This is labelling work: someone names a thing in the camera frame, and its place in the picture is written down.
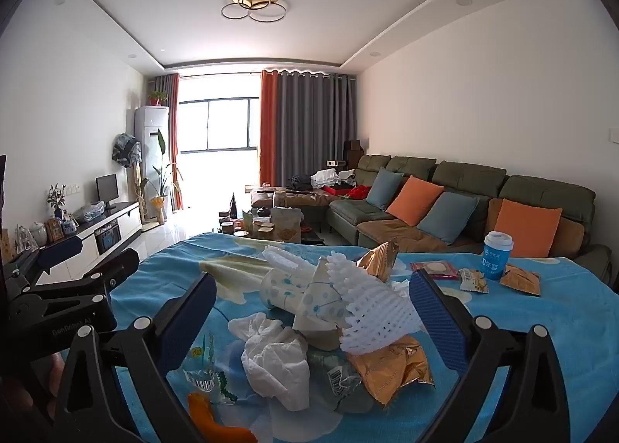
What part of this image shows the grey curtain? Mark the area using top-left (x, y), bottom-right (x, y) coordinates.
top-left (147, 75), bottom-right (171, 108)
top-left (275, 70), bottom-right (359, 183)

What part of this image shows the clear plastic bag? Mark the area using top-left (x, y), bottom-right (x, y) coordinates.
top-left (76, 201), bottom-right (105, 223)

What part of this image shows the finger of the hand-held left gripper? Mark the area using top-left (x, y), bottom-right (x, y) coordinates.
top-left (9, 248), bottom-right (142, 314)
top-left (2, 235), bottom-right (84, 286)

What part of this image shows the grey barcode plastic wrapper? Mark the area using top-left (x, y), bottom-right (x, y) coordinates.
top-left (309, 351), bottom-right (374, 416)

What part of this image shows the brown ottoman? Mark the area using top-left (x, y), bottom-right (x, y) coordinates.
top-left (250, 186), bottom-right (340, 212)

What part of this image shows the clear wrapped ornament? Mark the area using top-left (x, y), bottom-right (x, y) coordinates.
top-left (14, 224), bottom-right (40, 256)

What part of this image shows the blue cup with white lid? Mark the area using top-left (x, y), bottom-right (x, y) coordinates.
top-left (484, 231), bottom-right (515, 277)

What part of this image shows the gold foil wrapper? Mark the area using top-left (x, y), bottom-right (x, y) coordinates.
top-left (347, 340), bottom-right (437, 408)
top-left (499, 264), bottom-right (543, 298)
top-left (358, 241), bottom-right (400, 282)

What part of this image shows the pile of white clothes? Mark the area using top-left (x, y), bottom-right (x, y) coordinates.
top-left (309, 169), bottom-right (357, 190)

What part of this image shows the tall green leafy plant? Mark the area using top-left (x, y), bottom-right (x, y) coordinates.
top-left (144, 128), bottom-right (185, 222)

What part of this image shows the blue cushion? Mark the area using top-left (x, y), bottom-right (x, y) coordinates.
top-left (366, 167), bottom-right (405, 211)
top-left (416, 191), bottom-right (480, 246)

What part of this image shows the green sofa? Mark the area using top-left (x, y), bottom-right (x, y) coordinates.
top-left (325, 154), bottom-right (612, 280)

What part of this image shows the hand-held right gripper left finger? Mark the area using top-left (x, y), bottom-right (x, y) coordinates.
top-left (46, 271), bottom-right (218, 443)

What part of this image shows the covered standing fan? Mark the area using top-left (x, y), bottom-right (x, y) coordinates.
top-left (111, 132), bottom-right (144, 222)

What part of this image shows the blue-dotted paper cup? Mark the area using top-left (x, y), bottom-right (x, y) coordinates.
top-left (260, 269), bottom-right (315, 314)
top-left (292, 257), bottom-right (350, 334)

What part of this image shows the window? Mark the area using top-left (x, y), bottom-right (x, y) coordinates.
top-left (179, 96), bottom-right (260, 154)

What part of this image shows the person's left hand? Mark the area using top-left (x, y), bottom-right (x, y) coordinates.
top-left (0, 352), bottom-right (67, 424)

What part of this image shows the cardboard box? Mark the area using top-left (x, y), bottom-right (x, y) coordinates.
top-left (343, 139), bottom-right (367, 168)

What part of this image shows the orange cushion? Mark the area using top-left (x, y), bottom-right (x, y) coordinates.
top-left (492, 198), bottom-right (564, 259)
top-left (386, 175), bottom-right (445, 227)

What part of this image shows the white TV cabinet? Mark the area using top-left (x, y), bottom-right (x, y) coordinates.
top-left (28, 201), bottom-right (144, 287)

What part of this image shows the small plant in blue vase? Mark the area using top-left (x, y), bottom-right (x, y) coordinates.
top-left (46, 183), bottom-right (68, 221)

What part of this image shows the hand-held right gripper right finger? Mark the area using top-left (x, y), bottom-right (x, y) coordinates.
top-left (409, 269), bottom-right (574, 443)

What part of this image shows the red-edged snack packet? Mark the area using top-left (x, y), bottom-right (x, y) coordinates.
top-left (409, 261), bottom-right (458, 282)

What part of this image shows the orange peel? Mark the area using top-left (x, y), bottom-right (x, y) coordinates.
top-left (186, 392), bottom-right (258, 443)

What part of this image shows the coffee table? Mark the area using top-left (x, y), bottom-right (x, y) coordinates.
top-left (212, 208), bottom-right (327, 246)

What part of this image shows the white standing air conditioner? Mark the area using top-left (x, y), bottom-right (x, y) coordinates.
top-left (134, 105), bottom-right (170, 222)

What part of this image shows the white tissue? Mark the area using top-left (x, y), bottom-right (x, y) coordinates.
top-left (241, 327), bottom-right (311, 413)
top-left (227, 311), bottom-right (286, 343)

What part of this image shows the blue printed blanket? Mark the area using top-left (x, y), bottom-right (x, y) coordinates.
top-left (109, 230), bottom-right (617, 443)

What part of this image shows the black monitor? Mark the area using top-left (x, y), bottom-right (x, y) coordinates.
top-left (95, 173), bottom-right (120, 210)

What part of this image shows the clear green-edged plastic wrapper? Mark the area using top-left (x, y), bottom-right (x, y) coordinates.
top-left (181, 331), bottom-right (239, 406)

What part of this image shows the small yellow snack wrapper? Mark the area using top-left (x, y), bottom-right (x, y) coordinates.
top-left (458, 268), bottom-right (489, 293)

